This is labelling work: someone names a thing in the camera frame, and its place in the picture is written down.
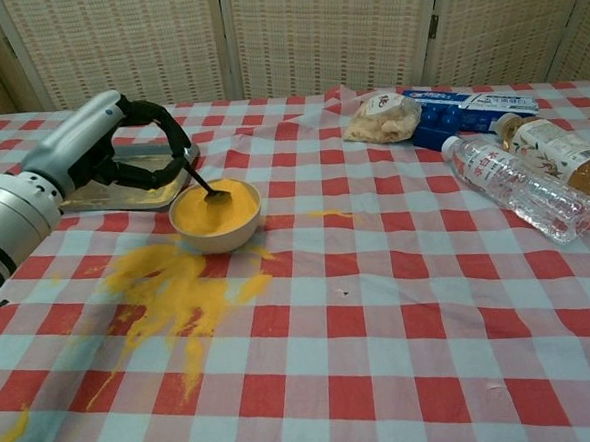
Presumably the off-white bowl of yellow powder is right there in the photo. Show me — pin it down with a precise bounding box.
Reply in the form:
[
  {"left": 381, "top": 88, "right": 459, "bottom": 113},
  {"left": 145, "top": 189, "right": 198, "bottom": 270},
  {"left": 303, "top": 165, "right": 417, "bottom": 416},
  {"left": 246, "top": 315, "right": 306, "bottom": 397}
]
[{"left": 166, "top": 175, "right": 266, "bottom": 258}]

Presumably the spilled yellow powder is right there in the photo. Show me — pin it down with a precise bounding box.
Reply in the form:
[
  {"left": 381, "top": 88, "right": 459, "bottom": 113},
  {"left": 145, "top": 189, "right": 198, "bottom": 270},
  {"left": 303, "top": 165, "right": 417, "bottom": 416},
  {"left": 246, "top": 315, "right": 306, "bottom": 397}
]
[{"left": 0, "top": 205, "right": 378, "bottom": 442}]

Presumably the woven folding screen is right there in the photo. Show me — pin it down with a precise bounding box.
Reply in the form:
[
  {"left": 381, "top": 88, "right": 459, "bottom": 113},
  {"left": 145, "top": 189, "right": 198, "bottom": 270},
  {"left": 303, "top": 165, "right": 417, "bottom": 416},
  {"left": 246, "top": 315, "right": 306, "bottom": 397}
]
[{"left": 0, "top": 0, "right": 590, "bottom": 126}]

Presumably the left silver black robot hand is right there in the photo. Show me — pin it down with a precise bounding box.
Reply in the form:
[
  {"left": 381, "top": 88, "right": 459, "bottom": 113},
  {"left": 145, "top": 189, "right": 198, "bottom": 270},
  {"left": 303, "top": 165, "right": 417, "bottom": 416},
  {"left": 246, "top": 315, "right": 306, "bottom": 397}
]
[{"left": 16, "top": 84, "right": 197, "bottom": 200}]

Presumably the bread in clear bag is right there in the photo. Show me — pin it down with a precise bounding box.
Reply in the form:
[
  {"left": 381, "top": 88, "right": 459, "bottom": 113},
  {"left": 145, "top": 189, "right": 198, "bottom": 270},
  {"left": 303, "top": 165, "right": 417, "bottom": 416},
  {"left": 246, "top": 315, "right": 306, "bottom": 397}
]
[{"left": 340, "top": 88, "right": 424, "bottom": 148}]

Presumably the stainless steel tray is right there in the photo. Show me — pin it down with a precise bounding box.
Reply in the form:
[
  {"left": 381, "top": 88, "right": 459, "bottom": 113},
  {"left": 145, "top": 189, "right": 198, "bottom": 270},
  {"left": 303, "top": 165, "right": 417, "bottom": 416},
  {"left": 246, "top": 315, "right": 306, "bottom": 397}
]
[{"left": 57, "top": 136, "right": 205, "bottom": 218}]

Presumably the clear plastic water bottle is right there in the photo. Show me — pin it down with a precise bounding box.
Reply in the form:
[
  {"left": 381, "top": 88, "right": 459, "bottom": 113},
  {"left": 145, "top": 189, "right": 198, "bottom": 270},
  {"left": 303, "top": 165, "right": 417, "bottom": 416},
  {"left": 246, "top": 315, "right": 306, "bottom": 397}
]
[{"left": 439, "top": 126, "right": 590, "bottom": 252}]

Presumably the blue white toothpaste box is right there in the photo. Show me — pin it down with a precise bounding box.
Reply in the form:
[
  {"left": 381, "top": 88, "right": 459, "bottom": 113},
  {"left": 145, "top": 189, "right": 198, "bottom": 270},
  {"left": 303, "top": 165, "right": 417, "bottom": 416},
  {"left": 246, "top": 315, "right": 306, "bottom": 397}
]
[{"left": 400, "top": 81, "right": 542, "bottom": 138}]

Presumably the red white checkered tablecloth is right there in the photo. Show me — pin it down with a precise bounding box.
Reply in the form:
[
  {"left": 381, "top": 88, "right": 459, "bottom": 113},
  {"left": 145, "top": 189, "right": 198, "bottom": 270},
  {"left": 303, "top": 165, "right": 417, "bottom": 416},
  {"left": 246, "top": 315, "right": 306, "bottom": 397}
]
[{"left": 0, "top": 77, "right": 590, "bottom": 442}]

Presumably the amber tea bottle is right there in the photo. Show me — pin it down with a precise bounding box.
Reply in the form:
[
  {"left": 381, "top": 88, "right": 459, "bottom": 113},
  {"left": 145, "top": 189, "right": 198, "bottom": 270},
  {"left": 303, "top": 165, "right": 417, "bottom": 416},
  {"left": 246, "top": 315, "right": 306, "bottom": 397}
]
[{"left": 494, "top": 108, "right": 590, "bottom": 203}]

